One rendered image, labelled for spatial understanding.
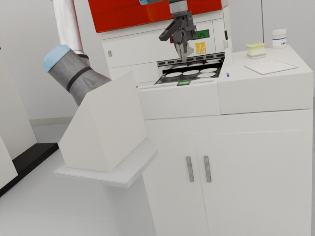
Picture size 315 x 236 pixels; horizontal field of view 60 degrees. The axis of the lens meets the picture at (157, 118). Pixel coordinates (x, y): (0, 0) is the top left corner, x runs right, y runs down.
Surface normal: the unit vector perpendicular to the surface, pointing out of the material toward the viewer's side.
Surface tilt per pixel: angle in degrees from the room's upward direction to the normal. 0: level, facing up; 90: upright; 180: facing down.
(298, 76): 90
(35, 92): 90
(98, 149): 90
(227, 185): 90
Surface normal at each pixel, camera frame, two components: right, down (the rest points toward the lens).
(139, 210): 0.58, 0.18
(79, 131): -0.44, 0.40
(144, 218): 0.76, 0.09
